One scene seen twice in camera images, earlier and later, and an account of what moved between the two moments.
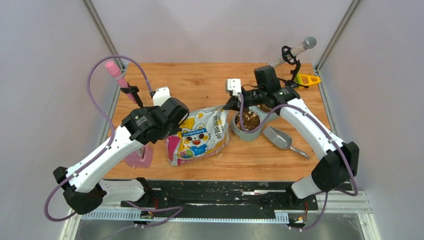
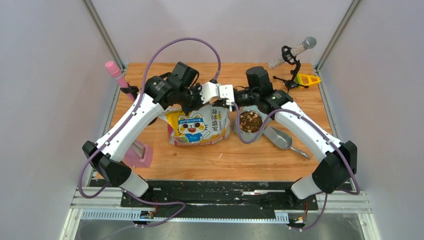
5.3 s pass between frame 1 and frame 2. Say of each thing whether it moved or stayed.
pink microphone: stayed
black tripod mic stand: stayed
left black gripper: moved
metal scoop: stayed
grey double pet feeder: stayed
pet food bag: moved
